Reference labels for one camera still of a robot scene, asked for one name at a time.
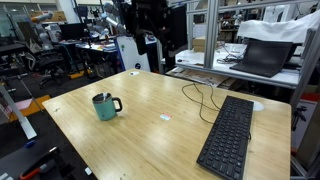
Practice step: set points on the green thermos mug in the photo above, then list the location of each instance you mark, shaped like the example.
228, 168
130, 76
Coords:
106, 106

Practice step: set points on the red white sticker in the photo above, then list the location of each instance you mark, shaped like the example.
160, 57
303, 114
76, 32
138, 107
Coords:
165, 116

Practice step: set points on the flattened cardboard under shelf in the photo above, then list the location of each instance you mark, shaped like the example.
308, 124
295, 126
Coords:
215, 80

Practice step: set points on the cardboard box on shelf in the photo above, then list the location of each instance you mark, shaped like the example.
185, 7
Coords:
199, 44

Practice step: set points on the black computer keyboard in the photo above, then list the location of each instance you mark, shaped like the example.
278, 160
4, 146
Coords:
224, 151

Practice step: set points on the white table grommet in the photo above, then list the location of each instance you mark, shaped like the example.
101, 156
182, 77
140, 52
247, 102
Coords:
257, 106

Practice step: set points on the black monitor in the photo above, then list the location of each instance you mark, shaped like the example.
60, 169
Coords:
72, 31

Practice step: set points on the black laptop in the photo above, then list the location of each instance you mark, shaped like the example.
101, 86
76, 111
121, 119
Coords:
264, 58

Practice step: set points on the black office chair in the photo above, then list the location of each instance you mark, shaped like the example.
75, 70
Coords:
49, 62

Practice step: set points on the white cloth cover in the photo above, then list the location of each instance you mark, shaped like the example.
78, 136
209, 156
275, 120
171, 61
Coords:
290, 31

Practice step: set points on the aluminium frame post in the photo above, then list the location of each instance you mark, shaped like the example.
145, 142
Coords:
211, 33

